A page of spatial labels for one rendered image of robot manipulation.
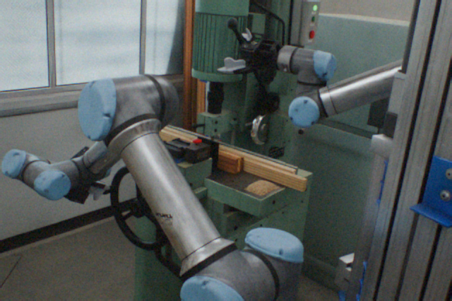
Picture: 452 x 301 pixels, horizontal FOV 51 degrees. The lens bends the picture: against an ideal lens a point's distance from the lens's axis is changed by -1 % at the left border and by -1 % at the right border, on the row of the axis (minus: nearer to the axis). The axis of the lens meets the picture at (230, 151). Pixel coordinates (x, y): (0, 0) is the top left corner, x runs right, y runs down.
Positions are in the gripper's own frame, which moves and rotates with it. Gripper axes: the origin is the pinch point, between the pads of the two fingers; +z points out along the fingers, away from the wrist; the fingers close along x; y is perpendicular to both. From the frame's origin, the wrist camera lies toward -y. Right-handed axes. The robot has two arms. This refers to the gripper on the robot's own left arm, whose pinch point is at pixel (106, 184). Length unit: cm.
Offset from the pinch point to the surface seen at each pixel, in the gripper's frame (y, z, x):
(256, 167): -25.8, 31.2, 28.5
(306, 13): -83, 31, 21
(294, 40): -74, 36, 18
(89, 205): 34, 102, -111
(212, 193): -11.5, 21.4, 23.6
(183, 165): -16.0, 9.0, 17.7
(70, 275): 63, 75, -72
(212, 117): -35.1, 21.2, 10.4
